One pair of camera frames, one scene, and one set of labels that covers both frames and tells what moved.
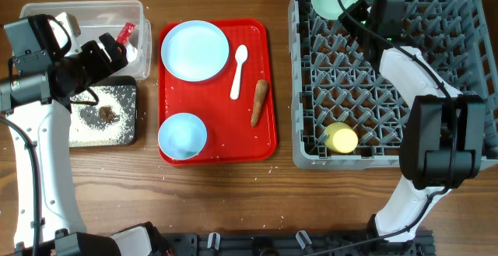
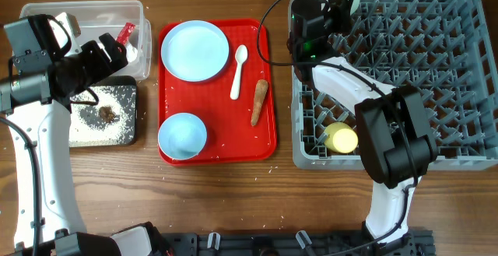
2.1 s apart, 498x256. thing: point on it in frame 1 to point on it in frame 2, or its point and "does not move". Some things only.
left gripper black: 102,67 does not move
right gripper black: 347,17 to 340,10
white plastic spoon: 241,54 does not move
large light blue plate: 194,50 does not move
